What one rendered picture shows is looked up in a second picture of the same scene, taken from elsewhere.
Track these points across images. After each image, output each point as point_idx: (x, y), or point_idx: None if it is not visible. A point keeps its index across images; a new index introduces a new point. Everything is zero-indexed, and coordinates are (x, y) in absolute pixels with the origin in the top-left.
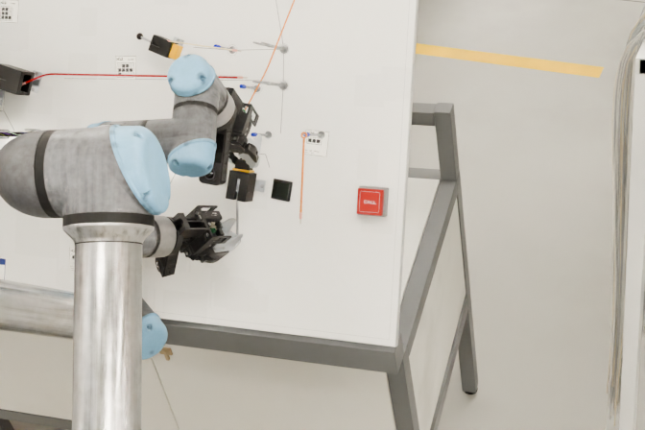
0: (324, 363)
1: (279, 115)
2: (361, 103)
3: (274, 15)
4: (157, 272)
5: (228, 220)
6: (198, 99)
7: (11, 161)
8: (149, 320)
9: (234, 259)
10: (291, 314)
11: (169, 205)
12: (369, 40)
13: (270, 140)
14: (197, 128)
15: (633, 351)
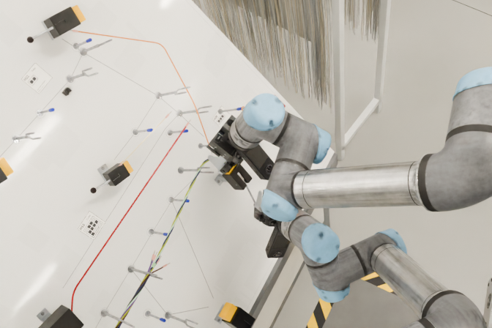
0: None
1: (194, 129)
2: (218, 73)
3: (134, 85)
4: (232, 282)
5: (261, 193)
6: (286, 114)
7: None
8: (391, 233)
9: (252, 220)
10: None
11: (200, 248)
12: (188, 39)
13: (203, 147)
14: (308, 124)
15: (343, 58)
